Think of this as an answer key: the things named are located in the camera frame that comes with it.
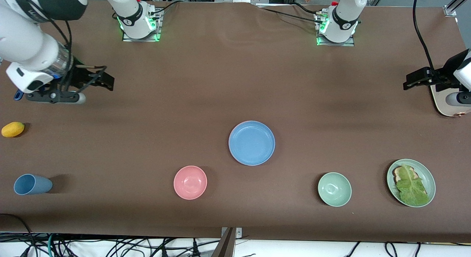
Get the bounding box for blue plate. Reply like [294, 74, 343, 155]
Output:
[229, 120, 276, 166]

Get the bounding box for beige toaster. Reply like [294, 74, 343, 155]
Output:
[430, 84, 471, 117]

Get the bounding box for yellow mango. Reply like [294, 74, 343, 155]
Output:
[1, 122, 25, 138]

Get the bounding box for toast bread slice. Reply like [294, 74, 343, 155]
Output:
[392, 166, 416, 184]

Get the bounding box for green plate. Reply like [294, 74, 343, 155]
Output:
[386, 159, 436, 208]

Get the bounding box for green lettuce leaf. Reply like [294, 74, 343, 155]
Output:
[396, 164, 430, 207]

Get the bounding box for blue cup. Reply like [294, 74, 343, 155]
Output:
[14, 174, 53, 196]

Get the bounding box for brown table cover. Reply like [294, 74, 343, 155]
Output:
[0, 0, 471, 243]

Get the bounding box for small pink bowl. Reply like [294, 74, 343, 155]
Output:
[173, 166, 208, 200]

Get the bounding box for small green bowl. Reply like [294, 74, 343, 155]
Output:
[318, 172, 352, 207]

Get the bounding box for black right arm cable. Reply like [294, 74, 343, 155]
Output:
[48, 18, 74, 92]

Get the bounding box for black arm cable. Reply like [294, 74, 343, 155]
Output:
[48, 18, 74, 92]
[413, 0, 442, 81]

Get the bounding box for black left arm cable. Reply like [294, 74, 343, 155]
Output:
[413, 0, 442, 81]

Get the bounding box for aluminium frame profile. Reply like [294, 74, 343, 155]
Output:
[443, 0, 471, 17]

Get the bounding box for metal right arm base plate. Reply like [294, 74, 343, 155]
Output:
[122, 8, 162, 42]

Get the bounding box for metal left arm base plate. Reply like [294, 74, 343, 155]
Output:
[316, 12, 355, 47]

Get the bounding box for black base cable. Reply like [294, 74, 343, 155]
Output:
[258, 6, 319, 24]
[149, 0, 184, 15]
[291, 2, 322, 15]

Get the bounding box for thick black floor cable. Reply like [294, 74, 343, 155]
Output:
[0, 213, 35, 257]

